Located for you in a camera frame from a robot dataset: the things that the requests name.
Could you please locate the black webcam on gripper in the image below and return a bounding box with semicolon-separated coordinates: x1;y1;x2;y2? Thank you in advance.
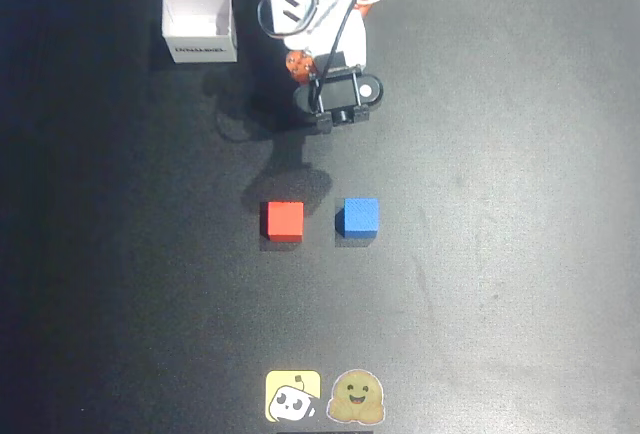
292;52;386;136

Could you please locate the yellow robot sticker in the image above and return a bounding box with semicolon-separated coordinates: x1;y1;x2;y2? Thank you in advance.
264;369;322;424

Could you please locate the thin dark arm cable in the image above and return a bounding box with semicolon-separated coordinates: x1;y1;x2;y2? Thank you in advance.
256;0;322;39

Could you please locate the blue cube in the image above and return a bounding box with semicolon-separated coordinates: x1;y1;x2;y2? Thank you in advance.
333;197;381;240

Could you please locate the smiling hugging face sticker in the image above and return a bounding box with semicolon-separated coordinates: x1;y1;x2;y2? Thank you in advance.
326;368;386;425

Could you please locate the black webcam cable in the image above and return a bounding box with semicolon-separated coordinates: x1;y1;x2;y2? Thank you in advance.
312;0;364;115

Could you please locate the white cardboard box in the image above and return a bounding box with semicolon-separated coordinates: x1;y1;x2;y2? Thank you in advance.
160;0;239;65

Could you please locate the red cube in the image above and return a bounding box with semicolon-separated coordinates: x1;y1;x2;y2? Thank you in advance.
259;200;305;244

